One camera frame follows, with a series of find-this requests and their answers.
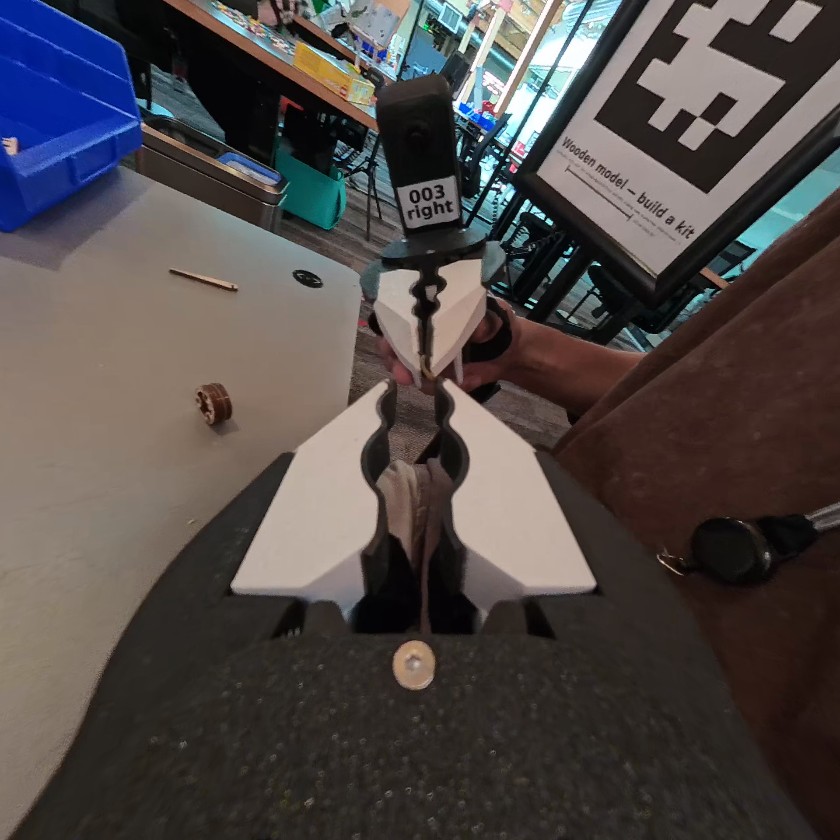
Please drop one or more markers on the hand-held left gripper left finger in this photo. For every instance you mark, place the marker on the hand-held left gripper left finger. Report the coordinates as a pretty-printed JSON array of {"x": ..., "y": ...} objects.
[{"x": 308, "y": 518}]

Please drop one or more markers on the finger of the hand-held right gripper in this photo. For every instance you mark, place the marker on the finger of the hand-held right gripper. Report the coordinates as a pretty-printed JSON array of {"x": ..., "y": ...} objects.
[
  {"x": 459, "y": 312},
  {"x": 397, "y": 315}
]

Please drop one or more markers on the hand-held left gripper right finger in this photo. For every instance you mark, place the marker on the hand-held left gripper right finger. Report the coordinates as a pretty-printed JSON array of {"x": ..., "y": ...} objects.
[{"x": 525, "y": 518}]

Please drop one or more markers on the small wooden part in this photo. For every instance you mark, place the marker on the small wooden part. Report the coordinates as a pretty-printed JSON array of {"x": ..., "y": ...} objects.
[{"x": 427, "y": 371}]

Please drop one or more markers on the person's right forearm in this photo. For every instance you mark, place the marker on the person's right forearm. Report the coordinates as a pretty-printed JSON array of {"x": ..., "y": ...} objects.
[{"x": 584, "y": 367}]

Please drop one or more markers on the black desk grommet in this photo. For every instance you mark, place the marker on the black desk grommet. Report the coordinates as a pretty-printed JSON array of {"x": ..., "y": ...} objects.
[{"x": 307, "y": 278}]

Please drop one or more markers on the grey desk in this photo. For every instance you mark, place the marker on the grey desk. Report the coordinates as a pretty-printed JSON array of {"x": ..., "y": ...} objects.
[{"x": 98, "y": 459}]

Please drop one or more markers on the person's right hand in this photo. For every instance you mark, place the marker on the person's right hand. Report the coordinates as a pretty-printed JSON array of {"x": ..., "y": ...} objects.
[{"x": 505, "y": 374}]

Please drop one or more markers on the black office chair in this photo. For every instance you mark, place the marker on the black office chair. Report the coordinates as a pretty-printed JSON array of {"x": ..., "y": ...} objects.
[{"x": 482, "y": 154}]

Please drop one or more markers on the yellow cardboard box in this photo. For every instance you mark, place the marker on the yellow cardboard box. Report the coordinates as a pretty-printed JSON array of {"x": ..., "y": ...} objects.
[{"x": 328, "y": 72}]

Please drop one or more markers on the teal storage bin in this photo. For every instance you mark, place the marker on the teal storage bin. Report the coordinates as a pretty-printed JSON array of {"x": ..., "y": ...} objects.
[{"x": 313, "y": 193}]

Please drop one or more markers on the round wooden gear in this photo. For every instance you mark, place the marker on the round wooden gear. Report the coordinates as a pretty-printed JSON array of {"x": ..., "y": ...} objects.
[{"x": 213, "y": 403}]

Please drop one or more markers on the long wooden table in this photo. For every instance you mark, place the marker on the long wooden table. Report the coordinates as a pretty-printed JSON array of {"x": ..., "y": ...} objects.
[{"x": 262, "y": 46}]

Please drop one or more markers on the thin wooden stick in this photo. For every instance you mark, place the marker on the thin wooden stick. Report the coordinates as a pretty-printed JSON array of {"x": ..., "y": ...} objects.
[{"x": 203, "y": 279}]

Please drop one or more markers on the black badge reel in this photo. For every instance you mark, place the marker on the black badge reel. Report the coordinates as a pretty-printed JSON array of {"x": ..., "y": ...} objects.
[{"x": 732, "y": 548}]

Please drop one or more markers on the stainless steel trash can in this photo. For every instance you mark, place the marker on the stainless steel trash can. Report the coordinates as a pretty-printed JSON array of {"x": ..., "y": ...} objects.
[{"x": 210, "y": 180}]

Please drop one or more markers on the person's brown clothing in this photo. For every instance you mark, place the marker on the person's brown clothing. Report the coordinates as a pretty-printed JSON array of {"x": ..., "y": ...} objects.
[{"x": 722, "y": 426}]

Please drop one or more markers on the framed marker sign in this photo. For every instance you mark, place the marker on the framed marker sign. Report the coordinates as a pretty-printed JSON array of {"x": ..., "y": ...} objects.
[{"x": 656, "y": 190}]

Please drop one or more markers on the blue plastic bin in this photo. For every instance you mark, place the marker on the blue plastic bin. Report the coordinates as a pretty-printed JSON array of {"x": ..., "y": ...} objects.
[{"x": 59, "y": 131}]

